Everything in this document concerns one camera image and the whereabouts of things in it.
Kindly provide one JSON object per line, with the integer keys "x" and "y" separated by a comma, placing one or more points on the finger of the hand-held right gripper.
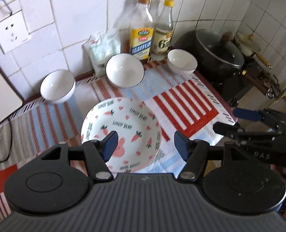
{"x": 247, "y": 114}
{"x": 230, "y": 130}

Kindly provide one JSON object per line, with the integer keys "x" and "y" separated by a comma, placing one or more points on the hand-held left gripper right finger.
{"x": 181, "y": 145}

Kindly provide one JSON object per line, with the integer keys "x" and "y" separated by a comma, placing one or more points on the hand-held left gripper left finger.
{"x": 110, "y": 145}

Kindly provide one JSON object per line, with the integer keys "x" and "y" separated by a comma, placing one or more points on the white rabbit print plate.
{"x": 128, "y": 116}

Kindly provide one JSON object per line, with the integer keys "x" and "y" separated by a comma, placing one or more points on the black gas stove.
{"x": 251, "y": 82}

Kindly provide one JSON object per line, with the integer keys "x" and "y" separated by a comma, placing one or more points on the striped patchwork tablecloth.
{"x": 189, "y": 96}

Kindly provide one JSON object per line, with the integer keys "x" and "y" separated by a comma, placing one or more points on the black pot with glass lid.
{"x": 215, "y": 53}

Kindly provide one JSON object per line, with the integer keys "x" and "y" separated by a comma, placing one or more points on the cream enamel pot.
{"x": 248, "y": 44}

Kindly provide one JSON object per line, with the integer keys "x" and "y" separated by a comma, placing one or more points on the large white bowl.
{"x": 124, "y": 71}

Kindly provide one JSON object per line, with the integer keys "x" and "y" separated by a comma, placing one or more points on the small white ribbed bowl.
{"x": 182, "y": 61}

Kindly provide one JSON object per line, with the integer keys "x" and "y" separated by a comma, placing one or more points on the white salt bag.
{"x": 101, "y": 50}

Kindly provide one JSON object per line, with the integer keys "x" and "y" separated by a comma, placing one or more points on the clear vinegar bottle yellow cap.
{"x": 162, "y": 36}

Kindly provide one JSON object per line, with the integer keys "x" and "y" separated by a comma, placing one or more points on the yellow label cooking wine bottle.
{"x": 141, "y": 38}

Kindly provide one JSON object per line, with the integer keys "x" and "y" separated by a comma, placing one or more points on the white cutting board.
{"x": 0, "y": 96}

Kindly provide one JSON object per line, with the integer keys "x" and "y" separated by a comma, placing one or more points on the white wall socket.
{"x": 11, "y": 32}

